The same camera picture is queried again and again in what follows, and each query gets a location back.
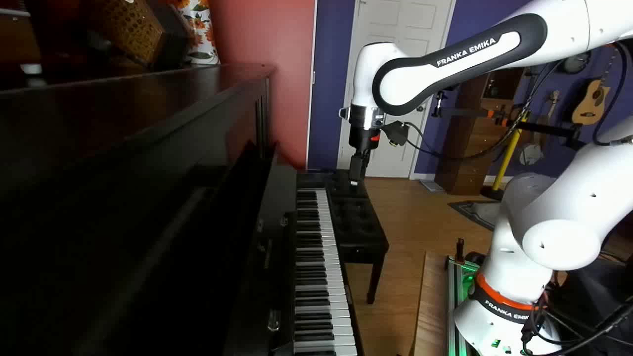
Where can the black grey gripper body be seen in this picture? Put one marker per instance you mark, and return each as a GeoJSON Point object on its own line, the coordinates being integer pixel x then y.
{"type": "Point", "coordinates": [365, 135]}

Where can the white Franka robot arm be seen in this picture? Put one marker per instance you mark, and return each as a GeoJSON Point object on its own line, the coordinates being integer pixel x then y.
{"type": "Point", "coordinates": [561, 218]}

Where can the black tufted piano bench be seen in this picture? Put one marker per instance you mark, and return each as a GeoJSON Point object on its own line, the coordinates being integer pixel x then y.
{"type": "Point", "coordinates": [357, 228]}

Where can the black upright piano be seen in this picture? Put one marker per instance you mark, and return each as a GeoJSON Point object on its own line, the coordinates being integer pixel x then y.
{"type": "Point", "coordinates": [131, 198]}

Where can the white panel door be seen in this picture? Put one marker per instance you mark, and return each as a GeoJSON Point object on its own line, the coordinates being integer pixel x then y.
{"type": "Point", "coordinates": [396, 20]}

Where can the dark floor mat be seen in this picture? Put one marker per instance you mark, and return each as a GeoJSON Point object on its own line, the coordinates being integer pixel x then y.
{"type": "Point", "coordinates": [478, 212]}

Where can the yellow stand pole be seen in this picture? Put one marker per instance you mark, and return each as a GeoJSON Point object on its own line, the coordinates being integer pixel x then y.
{"type": "Point", "coordinates": [507, 161]}

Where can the light wooden board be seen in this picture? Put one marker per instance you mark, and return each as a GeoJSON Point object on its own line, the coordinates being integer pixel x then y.
{"type": "Point", "coordinates": [432, 309]}

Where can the black metal stand bar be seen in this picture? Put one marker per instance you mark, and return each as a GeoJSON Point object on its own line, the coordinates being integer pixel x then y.
{"type": "Point", "coordinates": [541, 127]}

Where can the floral patterned vase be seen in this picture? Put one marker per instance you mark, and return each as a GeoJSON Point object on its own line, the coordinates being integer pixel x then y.
{"type": "Point", "coordinates": [201, 30]}

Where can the light wood ukulele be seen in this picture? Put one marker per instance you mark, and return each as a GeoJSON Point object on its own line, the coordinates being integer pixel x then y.
{"type": "Point", "coordinates": [592, 106]}

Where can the brown wicker basket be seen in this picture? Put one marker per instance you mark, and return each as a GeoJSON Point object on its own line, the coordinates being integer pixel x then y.
{"type": "Point", "coordinates": [129, 26]}

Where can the green metal base frame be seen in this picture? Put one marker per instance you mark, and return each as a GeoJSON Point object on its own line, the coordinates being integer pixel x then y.
{"type": "Point", "coordinates": [462, 284]}

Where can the small slim wall instrument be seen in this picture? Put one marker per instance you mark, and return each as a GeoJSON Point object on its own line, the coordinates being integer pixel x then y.
{"type": "Point", "coordinates": [551, 106]}

